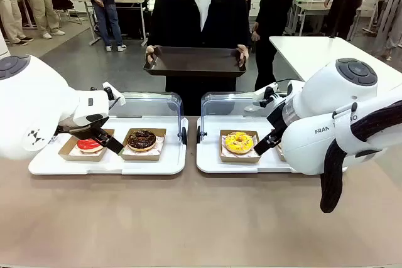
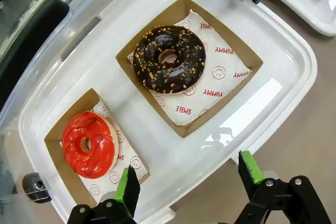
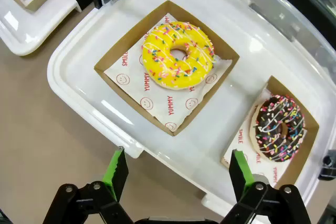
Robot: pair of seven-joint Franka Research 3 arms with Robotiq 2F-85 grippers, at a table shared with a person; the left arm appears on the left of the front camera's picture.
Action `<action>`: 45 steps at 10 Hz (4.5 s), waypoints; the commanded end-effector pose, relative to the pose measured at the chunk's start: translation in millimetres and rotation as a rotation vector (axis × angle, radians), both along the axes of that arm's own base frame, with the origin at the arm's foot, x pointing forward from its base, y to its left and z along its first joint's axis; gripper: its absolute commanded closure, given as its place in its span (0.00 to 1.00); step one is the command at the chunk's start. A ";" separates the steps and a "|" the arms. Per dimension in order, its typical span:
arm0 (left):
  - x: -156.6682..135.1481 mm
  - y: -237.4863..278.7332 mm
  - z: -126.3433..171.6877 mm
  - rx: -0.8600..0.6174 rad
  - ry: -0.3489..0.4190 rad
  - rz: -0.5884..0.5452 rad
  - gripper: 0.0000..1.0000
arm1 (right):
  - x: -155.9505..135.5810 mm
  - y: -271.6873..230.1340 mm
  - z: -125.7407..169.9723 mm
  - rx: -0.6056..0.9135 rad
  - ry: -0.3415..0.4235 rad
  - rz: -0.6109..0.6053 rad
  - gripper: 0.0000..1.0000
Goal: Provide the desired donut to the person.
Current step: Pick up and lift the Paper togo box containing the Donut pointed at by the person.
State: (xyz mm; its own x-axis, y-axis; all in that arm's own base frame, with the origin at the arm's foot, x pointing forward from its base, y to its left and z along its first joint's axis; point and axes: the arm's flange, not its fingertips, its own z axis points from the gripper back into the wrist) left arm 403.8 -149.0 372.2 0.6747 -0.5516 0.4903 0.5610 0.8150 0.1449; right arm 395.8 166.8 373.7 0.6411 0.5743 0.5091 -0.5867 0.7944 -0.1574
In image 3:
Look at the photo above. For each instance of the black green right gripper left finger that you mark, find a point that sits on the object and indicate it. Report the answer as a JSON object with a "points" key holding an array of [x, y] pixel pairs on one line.
{"points": [[119, 174]]}

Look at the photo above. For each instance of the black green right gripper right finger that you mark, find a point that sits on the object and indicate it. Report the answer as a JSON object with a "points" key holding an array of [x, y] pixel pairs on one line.
{"points": [[237, 174]]}

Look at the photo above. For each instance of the chocolate donut with white drizzle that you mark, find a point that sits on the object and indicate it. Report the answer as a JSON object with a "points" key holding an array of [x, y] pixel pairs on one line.
{"points": [[267, 119]]}

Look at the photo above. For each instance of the brown cardboard donut tray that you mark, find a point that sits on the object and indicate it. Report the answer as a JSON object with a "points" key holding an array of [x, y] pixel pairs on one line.
{"points": [[123, 43], [309, 142]]}

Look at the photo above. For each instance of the yellow sprinkled donut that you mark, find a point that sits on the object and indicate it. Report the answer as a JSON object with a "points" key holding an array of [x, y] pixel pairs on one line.
{"points": [[157, 58]]}

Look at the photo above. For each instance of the white display case base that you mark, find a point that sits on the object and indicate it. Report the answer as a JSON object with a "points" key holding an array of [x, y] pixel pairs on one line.
{"points": [[26, 37], [86, 90]]}

